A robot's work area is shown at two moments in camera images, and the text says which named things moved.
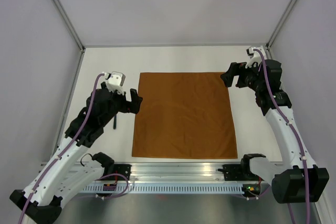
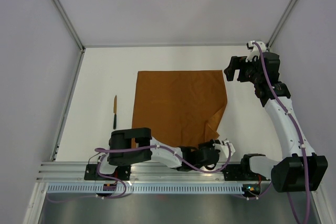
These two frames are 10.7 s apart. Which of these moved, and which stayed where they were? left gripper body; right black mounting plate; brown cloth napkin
Moved: left gripper body; brown cloth napkin
Stayed: right black mounting plate
